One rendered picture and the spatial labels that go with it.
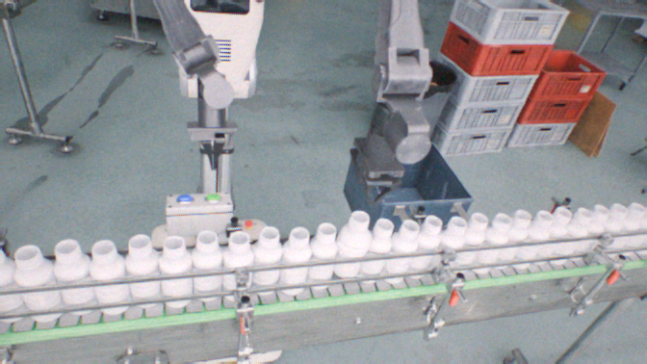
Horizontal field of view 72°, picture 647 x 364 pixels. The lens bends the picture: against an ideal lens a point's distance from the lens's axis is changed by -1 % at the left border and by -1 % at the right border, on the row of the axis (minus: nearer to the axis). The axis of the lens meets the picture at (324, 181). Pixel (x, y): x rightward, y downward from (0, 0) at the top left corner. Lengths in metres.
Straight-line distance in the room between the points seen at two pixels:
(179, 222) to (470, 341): 1.69
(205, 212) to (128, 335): 0.28
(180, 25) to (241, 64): 0.43
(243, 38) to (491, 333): 1.83
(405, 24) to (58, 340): 0.84
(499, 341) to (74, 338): 1.92
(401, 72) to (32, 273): 0.70
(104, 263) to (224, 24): 0.67
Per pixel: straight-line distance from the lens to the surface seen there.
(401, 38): 0.71
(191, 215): 1.00
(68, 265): 0.90
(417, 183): 1.80
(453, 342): 2.33
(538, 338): 2.57
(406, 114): 0.70
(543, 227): 1.18
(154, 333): 1.00
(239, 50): 1.27
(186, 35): 0.89
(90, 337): 1.01
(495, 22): 3.02
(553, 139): 4.17
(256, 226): 2.16
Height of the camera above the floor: 1.80
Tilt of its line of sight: 39 degrees down
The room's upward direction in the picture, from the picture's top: 12 degrees clockwise
